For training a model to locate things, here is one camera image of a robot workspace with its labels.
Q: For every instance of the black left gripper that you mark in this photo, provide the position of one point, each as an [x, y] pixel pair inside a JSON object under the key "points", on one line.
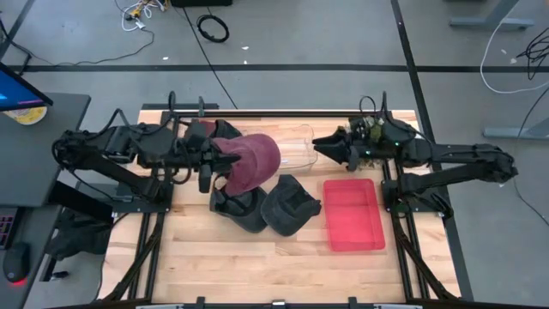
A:
{"points": [[203, 156]]}

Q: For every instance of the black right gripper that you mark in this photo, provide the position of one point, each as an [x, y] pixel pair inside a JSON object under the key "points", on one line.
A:
{"points": [[364, 152]]}

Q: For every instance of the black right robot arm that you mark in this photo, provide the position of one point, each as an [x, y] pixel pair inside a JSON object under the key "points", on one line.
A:
{"points": [[463, 154]]}

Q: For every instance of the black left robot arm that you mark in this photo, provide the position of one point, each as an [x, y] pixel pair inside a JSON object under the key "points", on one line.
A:
{"points": [[107, 141]]}

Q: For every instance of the clear plastic bin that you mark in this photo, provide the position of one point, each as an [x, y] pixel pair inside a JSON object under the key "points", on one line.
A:
{"points": [[296, 146]]}

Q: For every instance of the red translucent plastic bin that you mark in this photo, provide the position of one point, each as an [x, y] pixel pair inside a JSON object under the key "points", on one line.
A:
{"points": [[354, 214]]}

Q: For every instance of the dark office chair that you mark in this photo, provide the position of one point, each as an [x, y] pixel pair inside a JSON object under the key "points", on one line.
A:
{"points": [[79, 236]]}

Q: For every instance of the grey desk leg foot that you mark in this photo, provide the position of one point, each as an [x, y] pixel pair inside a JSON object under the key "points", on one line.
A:
{"points": [[514, 132], [489, 21]]}

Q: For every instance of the dark grey desk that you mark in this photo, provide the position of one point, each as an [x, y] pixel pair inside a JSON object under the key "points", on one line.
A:
{"points": [[34, 163]]}

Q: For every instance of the monitor with blue screen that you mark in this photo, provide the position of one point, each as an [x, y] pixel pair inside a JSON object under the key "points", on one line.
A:
{"points": [[17, 90]]}

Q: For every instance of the black keyboard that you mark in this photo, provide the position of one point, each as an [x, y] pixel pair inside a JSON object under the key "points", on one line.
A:
{"points": [[5, 232]]}

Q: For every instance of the black computer mouse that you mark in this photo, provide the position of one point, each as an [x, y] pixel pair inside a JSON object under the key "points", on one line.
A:
{"points": [[16, 262]]}

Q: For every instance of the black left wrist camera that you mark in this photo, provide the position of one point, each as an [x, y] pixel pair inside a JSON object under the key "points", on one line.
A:
{"points": [[197, 129]]}

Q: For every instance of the black aluminium table frame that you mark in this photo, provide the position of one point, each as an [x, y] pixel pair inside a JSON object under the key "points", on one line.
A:
{"points": [[279, 113]]}

